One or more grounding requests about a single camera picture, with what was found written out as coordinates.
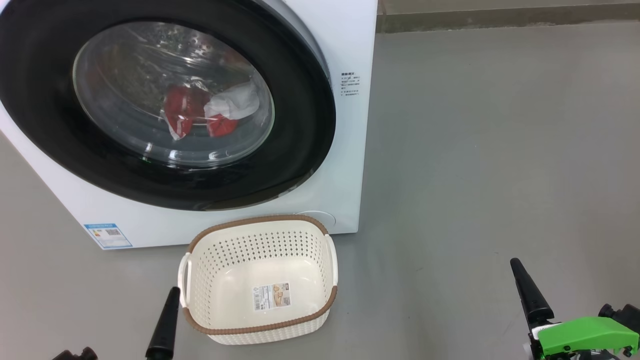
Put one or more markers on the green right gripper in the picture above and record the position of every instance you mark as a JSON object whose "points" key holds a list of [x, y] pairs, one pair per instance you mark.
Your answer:
{"points": [[585, 337]]}

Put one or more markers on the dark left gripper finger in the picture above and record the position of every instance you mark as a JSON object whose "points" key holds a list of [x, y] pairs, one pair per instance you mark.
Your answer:
{"points": [[164, 330]]}

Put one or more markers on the red and white garment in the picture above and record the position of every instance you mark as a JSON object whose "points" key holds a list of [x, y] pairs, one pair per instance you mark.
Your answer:
{"points": [[180, 110], [232, 102]]}

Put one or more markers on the black round glass washer door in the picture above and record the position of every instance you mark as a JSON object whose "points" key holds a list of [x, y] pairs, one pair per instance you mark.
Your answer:
{"points": [[300, 125]]}

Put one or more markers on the cream basket with brown rim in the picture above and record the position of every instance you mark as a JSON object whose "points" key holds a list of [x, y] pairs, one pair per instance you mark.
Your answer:
{"points": [[235, 285]]}

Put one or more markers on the white printed product label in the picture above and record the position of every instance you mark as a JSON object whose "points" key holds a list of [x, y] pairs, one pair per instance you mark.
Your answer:
{"points": [[272, 296]]}

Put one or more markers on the stainless steel washing machine drum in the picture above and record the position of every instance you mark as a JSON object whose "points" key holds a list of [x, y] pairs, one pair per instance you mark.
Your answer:
{"points": [[130, 70]]}

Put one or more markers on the white washing machine body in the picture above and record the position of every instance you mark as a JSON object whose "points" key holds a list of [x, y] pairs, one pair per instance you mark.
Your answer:
{"points": [[350, 45]]}

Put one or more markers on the blue energy label sticker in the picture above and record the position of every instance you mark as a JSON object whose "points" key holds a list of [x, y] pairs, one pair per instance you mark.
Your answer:
{"points": [[107, 235]]}

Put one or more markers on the round white filter cover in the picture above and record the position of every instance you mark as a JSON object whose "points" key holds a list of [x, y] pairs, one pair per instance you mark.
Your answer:
{"points": [[320, 218]]}

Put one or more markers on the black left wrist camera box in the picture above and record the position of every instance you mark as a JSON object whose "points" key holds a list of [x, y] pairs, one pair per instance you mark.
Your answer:
{"points": [[77, 355]]}

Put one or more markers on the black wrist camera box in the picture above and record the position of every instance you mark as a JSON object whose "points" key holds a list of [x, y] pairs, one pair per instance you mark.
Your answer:
{"points": [[622, 314], [77, 355]]}

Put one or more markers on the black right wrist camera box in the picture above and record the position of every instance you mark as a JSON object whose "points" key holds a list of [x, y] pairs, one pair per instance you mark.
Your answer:
{"points": [[622, 314]]}

